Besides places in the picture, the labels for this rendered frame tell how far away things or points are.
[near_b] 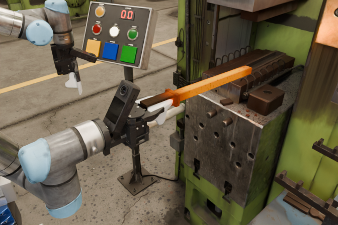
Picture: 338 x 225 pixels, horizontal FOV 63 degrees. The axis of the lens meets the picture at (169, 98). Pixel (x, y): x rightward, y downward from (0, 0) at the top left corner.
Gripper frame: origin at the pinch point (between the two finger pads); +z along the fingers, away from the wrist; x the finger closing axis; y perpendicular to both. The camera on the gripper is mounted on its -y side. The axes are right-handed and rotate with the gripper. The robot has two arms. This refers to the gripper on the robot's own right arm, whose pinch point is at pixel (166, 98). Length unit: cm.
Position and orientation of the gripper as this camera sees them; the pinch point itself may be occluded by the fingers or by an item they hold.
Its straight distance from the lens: 71.2
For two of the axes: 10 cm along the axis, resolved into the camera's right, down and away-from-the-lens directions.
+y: -0.2, 8.7, 4.9
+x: 6.6, 3.8, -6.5
